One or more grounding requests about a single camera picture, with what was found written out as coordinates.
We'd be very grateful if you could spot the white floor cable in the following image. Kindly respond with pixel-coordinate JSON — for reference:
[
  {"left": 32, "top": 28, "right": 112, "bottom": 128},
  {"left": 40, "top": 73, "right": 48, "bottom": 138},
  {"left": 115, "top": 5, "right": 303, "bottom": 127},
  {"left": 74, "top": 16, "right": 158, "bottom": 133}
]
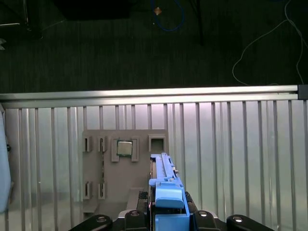
[{"left": 232, "top": 0, "right": 306, "bottom": 87}]

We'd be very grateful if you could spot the grey parts rack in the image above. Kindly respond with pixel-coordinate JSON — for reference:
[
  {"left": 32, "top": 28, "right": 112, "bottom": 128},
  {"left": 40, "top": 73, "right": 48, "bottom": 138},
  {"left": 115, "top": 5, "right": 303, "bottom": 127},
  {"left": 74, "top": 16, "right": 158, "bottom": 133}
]
[{"left": 82, "top": 129, "right": 169, "bottom": 217}]

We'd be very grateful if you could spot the hard disk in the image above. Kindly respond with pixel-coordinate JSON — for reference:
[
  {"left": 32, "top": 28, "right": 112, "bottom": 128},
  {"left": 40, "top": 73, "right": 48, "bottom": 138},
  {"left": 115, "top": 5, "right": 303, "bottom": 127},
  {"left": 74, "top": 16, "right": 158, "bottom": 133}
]
[{"left": 146, "top": 152, "right": 196, "bottom": 231}]

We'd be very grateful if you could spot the black table corner cap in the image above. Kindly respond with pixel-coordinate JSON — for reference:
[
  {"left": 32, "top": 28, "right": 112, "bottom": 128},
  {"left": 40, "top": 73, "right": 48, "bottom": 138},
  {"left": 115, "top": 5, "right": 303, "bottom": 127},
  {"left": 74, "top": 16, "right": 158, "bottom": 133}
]
[{"left": 297, "top": 84, "right": 308, "bottom": 101}]

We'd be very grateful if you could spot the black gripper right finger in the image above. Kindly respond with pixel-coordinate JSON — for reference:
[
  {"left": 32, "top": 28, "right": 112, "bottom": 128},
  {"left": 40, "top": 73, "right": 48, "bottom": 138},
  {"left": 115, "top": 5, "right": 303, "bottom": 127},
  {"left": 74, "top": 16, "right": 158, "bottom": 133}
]
[{"left": 184, "top": 191, "right": 275, "bottom": 231}]

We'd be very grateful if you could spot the blue floor cable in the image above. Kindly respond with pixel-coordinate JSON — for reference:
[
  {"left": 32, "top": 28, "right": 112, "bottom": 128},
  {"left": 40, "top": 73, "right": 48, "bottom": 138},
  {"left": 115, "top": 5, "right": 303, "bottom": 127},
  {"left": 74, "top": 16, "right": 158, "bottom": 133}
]
[{"left": 150, "top": 0, "right": 185, "bottom": 32}]

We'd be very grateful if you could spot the metal chair base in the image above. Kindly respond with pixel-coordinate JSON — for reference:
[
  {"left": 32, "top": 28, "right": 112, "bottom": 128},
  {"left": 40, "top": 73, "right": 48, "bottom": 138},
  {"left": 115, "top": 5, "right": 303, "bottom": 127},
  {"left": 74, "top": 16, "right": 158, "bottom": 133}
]
[{"left": 0, "top": 0, "right": 45, "bottom": 40}]

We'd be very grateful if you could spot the silver CPU chip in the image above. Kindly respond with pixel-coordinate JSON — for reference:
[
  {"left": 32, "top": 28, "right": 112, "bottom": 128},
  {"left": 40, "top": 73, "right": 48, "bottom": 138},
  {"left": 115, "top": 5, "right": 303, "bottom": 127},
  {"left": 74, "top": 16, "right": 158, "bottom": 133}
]
[{"left": 116, "top": 140, "right": 133, "bottom": 156}]

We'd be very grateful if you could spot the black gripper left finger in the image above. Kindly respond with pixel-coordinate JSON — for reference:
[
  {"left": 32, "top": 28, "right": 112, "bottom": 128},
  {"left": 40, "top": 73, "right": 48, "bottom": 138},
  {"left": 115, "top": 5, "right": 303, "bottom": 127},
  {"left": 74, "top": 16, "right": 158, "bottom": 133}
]
[{"left": 68, "top": 190, "right": 149, "bottom": 231}]

